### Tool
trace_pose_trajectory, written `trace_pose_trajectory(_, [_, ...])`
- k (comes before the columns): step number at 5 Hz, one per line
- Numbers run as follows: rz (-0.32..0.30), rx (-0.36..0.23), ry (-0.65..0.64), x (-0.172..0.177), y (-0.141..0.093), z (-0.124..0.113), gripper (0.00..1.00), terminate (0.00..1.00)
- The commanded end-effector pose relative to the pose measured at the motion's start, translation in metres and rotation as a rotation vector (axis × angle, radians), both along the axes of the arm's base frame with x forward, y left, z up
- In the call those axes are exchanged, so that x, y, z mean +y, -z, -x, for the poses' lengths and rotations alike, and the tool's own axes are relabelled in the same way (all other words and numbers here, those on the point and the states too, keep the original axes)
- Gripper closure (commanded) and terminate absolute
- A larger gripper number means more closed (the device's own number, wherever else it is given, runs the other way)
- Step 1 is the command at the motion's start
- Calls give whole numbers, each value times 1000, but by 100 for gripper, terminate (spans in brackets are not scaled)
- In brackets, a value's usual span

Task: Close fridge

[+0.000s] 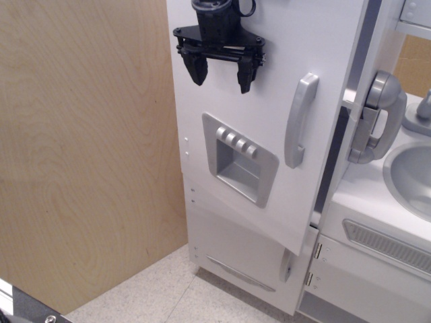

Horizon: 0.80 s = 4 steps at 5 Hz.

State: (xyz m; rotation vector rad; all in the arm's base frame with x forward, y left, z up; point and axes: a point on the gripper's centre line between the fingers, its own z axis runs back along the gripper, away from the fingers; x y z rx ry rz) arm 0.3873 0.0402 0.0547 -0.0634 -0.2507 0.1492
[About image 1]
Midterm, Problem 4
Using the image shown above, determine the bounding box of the white toy fridge cabinet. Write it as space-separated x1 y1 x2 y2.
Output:
310 1 405 231

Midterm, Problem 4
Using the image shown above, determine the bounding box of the white lower freezer door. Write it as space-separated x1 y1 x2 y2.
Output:
184 179 319 314

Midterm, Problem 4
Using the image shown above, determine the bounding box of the grey fridge door handle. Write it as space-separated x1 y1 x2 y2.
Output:
284 73 319 169

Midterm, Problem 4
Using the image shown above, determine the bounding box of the grey toy telephone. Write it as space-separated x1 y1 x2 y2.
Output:
348 71 407 164

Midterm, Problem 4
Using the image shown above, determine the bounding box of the grey vent grille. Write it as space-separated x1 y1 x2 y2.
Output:
342 219 430 274

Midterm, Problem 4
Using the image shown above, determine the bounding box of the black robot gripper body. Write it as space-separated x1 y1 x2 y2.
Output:
173 1 265 65

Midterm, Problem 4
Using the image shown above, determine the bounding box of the grey freezer door handle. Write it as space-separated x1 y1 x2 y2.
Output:
279 248 294 283

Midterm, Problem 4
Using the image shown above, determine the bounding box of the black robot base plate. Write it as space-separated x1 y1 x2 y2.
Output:
1 279 70 322

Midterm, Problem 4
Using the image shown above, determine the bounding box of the grey ice dispenser panel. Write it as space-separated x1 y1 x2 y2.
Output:
202 113 279 209

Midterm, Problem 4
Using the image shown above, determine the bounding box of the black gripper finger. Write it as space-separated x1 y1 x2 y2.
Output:
237 57 259 94
181 50 208 85

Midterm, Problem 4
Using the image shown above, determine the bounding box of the grey toy sink basin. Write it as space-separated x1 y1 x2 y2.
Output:
383 141 430 221

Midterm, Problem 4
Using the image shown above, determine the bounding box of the white fridge door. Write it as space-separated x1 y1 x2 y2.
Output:
172 1 366 254

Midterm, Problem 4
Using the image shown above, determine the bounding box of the white kitchen counter unit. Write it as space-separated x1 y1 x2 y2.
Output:
296 90 431 323

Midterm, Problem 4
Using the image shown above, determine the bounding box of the grey toy faucet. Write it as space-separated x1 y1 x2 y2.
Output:
402 90 430 137

